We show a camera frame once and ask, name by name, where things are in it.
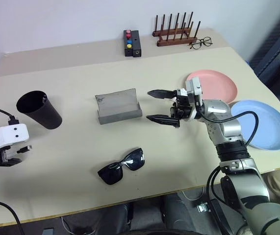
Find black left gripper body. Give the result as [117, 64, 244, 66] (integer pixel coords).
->
[0, 145, 12, 167]

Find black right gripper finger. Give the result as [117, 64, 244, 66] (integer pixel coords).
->
[146, 114, 181, 128]
[147, 89, 178, 100]

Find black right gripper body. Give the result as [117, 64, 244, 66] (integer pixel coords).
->
[170, 89, 194, 122]

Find grey glasses case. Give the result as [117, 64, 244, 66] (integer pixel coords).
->
[95, 88, 143, 125]

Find blue plate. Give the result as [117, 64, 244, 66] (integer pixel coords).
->
[230, 99, 280, 151]

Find black plastic cup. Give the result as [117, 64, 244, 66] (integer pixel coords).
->
[16, 90, 63, 130]

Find pink plate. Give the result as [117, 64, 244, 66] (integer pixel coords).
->
[185, 70, 238, 105]

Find black sunglasses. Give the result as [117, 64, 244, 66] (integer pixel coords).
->
[97, 147, 146, 186]

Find brown wooden peg rack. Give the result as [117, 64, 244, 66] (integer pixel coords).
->
[152, 11, 202, 47]

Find plain black box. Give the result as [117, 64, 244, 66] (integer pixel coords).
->
[131, 30, 143, 58]

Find black box with coloured buttons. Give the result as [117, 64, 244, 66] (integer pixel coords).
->
[123, 29, 133, 57]

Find black-framed clear eyeglasses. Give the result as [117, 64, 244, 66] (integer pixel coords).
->
[188, 36, 213, 51]

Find metal buckle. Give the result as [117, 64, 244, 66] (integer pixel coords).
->
[196, 202, 209, 213]

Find dark rounded shape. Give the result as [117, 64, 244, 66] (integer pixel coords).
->
[63, 202, 133, 235]
[163, 188, 220, 235]

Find dark blue partition panel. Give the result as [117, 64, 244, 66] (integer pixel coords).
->
[249, 0, 280, 86]

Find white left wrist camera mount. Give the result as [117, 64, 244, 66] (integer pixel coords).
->
[0, 123, 30, 160]

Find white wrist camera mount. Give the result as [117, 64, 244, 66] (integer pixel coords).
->
[185, 76, 204, 122]
[0, 123, 30, 160]

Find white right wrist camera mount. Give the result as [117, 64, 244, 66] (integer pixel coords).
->
[185, 76, 204, 122]

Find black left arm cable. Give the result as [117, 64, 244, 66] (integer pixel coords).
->
[0, 106, 20, 126]

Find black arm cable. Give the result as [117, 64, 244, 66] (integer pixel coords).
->
[0, 106, 20, 126]
[195, 100, 259, 235]

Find black cable loop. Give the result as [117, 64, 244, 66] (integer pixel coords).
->
[0, 197, 24, 235]

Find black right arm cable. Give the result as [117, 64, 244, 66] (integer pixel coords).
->
[195, 100, 259, 235]

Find white floor cable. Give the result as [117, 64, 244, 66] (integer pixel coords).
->
[60, 216, 72, 234]
[181, 189, 204, 202]

